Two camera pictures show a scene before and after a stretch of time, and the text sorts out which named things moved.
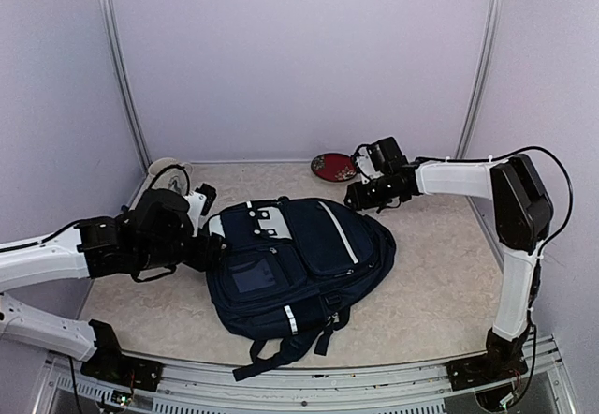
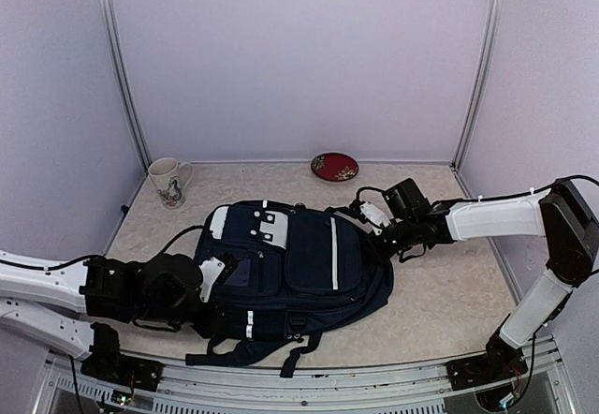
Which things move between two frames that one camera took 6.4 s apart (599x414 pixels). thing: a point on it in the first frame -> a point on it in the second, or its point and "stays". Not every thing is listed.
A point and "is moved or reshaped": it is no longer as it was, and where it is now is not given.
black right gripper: (359, 199) -> (384, 256)
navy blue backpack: (288, 270) is moved or reshaped
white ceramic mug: (170, 173) stays
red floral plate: (334, 167) stays
